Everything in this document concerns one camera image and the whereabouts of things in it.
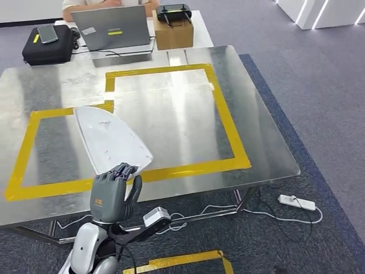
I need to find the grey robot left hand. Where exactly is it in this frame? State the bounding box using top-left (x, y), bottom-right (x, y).
top-left (90, 162), bottom-right (143, 224)

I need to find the white plastic part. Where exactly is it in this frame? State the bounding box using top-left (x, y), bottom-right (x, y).
top-left (73, 106), bottom-right (154, 178)

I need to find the steel workbench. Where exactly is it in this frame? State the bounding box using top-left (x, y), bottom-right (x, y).
top-left (0, 45), bottom-right (301, 246)

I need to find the small yellow tape rectangle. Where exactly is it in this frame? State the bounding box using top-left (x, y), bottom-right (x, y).
top-left (4, 101), bottom-right (115, 202)

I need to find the yellow floor tape outline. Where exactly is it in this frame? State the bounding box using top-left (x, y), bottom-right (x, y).
top-left (122, 249), bottom-right (235, 274)

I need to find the black carrying case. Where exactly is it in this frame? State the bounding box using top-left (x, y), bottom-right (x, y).
top-left (22, 24), bottom-right (75, 66)

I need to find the grey laptop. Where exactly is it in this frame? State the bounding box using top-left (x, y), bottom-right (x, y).
top-left (71, 4), bottom-right (152, 53)

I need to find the smartphone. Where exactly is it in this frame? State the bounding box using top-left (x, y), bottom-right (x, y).
top-left (37, 24), bottom-right (59, 45)

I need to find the cardboard box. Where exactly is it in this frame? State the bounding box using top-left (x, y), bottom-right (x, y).
top-left (152, 9), bottom-right (195, 51)

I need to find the person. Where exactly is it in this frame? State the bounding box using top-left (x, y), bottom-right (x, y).
top-left (62, 0), bottom-right (161, 23)

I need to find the black remote controller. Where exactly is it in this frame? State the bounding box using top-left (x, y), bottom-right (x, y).
top-left (156, 3), bottom-right (192, 28)

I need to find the white table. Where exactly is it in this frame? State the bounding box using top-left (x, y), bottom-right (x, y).
top-left (54, 10), bottom-right (214, 61)

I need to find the white power strip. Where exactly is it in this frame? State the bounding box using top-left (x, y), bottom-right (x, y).
top-left (278, 194), bottom-right (317, 212)

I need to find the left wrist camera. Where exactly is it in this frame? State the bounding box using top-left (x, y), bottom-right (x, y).
top-left (109, 205), bottom-right (172, 245)

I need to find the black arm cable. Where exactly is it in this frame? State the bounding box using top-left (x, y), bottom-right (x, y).
top-left (121, 244), bottom-right (138, 274)

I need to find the white power cable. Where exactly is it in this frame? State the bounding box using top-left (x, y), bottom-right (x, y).
top-left (57, 204), bottom-right (324, 236)

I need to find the black floor cable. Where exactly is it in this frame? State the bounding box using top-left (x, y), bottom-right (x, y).
top-left (228, 185), bottom-right (314, 243)

